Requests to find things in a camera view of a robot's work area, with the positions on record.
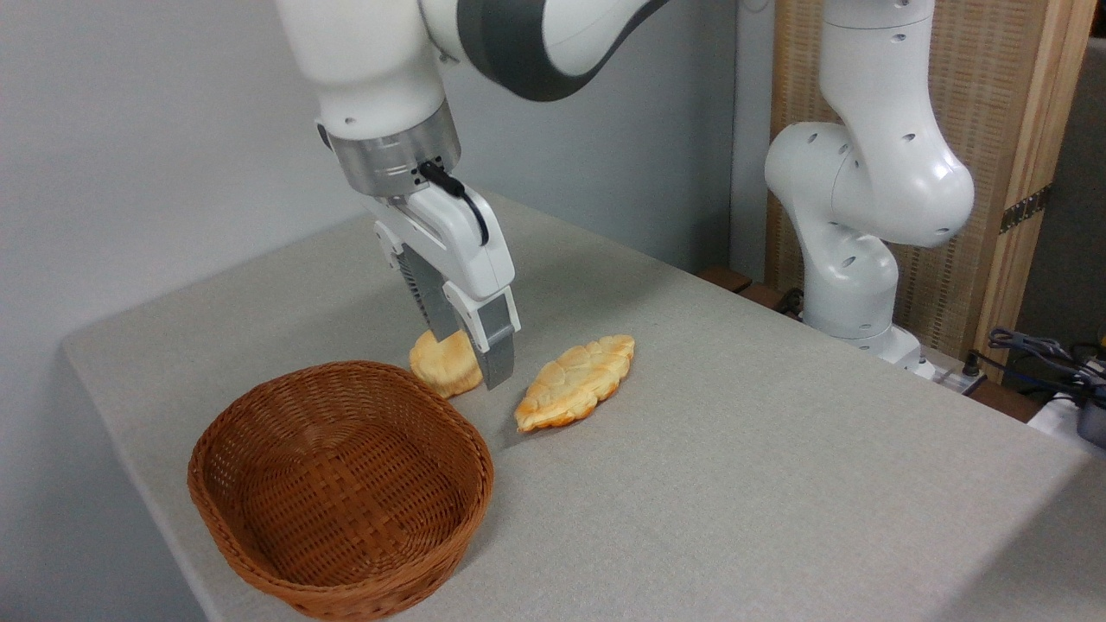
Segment metal screen hinge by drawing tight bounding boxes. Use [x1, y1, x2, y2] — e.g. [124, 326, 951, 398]
[999, 183, 1054, 235]

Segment wooden woven folding screen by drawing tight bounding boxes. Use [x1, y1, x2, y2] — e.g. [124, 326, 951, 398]
[765, 0, 1099, 383]

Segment brown wooden bench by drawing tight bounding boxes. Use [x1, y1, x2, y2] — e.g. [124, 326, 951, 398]
[695, 264, 806, 319]

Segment black cable bundle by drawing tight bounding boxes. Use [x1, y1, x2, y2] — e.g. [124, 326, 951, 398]
[962, 326, 1106, 409]

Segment grey device box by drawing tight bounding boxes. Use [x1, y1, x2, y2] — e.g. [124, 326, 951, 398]
[1075, 404, 1106, 449]

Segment long flat braided bread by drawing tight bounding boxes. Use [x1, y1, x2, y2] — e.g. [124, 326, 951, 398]
[512, 334, 638, 434]

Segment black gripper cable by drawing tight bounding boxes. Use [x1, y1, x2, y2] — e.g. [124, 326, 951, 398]
[418, 161, 491, 248]

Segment small chunky bread roll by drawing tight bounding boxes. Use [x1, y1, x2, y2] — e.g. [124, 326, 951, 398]
[408, 328, 486, 400]

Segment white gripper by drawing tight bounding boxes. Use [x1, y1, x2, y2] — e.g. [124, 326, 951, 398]
[372, 185, 523, 392]

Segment brown wicker basket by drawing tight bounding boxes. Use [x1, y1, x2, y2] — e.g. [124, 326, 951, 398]
[187, 359, 496, 622]

